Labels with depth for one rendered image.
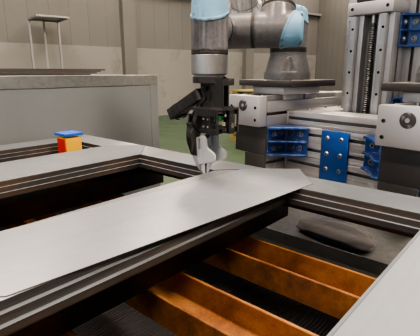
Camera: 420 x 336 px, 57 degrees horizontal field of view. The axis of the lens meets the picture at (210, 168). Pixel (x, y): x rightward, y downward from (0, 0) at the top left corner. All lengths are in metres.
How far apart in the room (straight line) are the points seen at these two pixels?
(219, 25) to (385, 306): 0.58
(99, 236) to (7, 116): 0.88
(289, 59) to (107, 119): 0.71
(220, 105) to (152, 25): 9.04
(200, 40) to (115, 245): 0.44
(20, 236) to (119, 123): 1.05
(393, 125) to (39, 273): 0.74
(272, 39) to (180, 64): 9.30
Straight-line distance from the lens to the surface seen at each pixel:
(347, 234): 0.94
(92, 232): 0.57
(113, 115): 1.56
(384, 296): 0.44
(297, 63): 1.28
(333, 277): 0.76
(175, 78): 10.05
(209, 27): 0.79
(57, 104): 1.44
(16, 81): 1.38
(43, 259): 0.52
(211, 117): 0.80
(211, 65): 0.79
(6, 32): 8.60
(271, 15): 0.89
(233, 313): 0.65
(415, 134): 0.90
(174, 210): 0.63
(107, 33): 9.24
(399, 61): 1.26
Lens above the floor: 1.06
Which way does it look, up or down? 14 degrees down
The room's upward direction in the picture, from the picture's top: straight up
